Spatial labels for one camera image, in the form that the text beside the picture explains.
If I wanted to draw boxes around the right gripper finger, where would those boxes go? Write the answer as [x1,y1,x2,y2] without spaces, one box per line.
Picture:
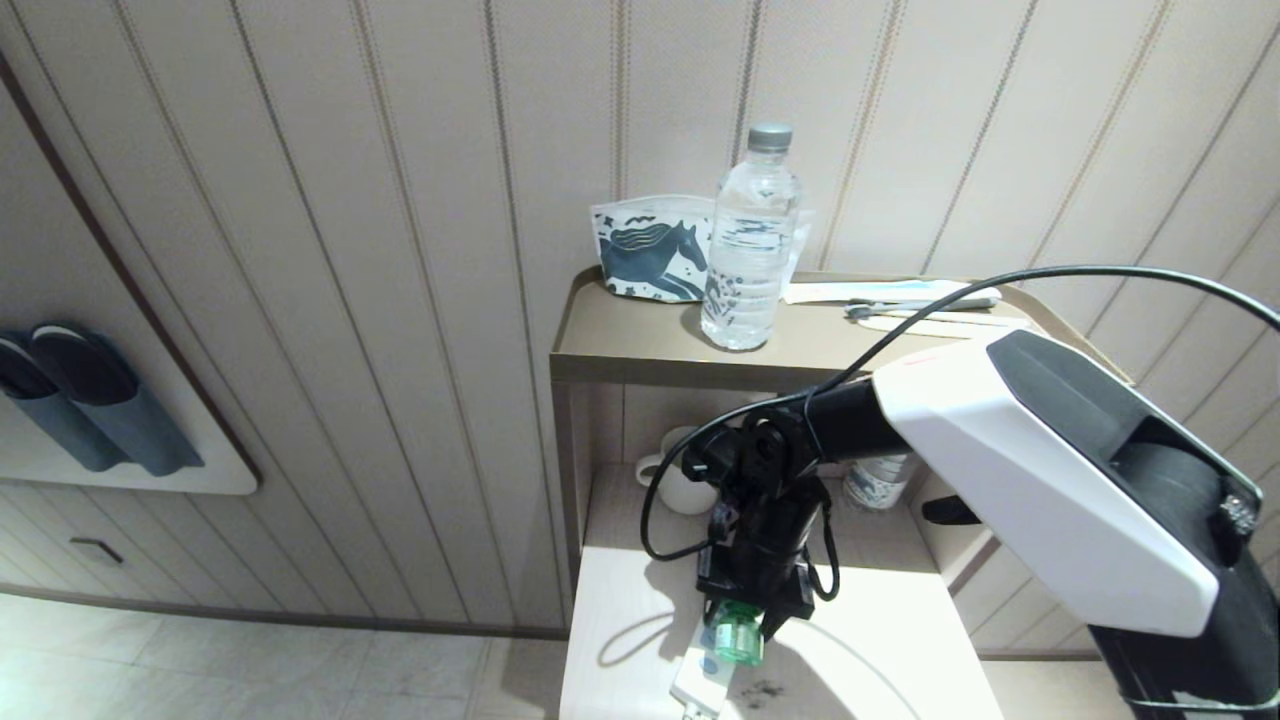
[760,600,813,643]

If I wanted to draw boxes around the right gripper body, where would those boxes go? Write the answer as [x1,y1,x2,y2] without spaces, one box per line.
[699,488,817,619]

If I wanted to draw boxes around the green mosquito repellent device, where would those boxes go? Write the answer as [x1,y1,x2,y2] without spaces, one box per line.
[704,598,767,668]

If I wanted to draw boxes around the white power strip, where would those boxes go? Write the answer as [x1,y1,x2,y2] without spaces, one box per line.
[667,618,738,720]

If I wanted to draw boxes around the white mug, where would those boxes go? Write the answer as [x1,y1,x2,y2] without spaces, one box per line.
[636,426,723,517]

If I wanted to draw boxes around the small labelled water bottle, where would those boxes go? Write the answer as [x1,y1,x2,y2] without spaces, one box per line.
[843,453,913,512]

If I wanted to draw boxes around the beige open shelf unit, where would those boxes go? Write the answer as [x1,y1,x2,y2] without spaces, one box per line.
[548,267,1137,720]

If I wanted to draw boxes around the white packaged comb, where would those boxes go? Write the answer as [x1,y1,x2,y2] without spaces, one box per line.
[846,305,1033,337]

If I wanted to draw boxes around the clear plastic water bottle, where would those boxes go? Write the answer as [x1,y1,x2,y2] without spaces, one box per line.
[699,122,805,352]

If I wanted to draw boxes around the horse print pouch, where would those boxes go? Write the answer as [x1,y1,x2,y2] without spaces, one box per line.
[590,194,717,304]

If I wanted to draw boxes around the white slipper holder panel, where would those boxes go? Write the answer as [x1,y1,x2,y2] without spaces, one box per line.
[0,393,261,497]

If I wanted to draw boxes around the dark blue slipper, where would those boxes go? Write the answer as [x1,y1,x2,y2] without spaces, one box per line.
[0,331,131,474]
[28,321,206,477]

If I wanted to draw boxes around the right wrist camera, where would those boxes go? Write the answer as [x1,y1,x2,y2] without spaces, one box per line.
[697,500,745,597]

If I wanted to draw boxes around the black cable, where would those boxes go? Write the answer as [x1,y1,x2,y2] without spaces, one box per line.
[640,265,1280,563]
[800,498,843,603]

